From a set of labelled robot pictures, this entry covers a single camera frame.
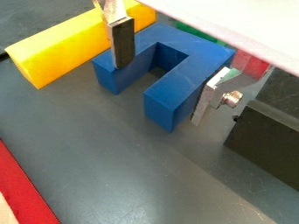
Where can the blue U-shaped block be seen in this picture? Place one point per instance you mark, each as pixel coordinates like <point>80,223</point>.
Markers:
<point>187,57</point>

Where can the green S-shaped block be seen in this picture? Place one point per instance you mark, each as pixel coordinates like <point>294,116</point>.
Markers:
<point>182,26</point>

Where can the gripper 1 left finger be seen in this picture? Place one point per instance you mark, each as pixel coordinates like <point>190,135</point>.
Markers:
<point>121,31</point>

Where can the black angled fixture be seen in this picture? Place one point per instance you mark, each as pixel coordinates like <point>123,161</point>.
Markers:
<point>265,136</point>

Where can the yellow long block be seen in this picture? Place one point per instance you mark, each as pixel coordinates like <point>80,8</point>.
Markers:
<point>56,50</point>

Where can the red slotted base block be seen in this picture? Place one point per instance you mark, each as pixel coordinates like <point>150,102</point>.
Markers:
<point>90,162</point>

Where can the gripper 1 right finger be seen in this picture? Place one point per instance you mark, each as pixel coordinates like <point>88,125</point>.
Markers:
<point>221,91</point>

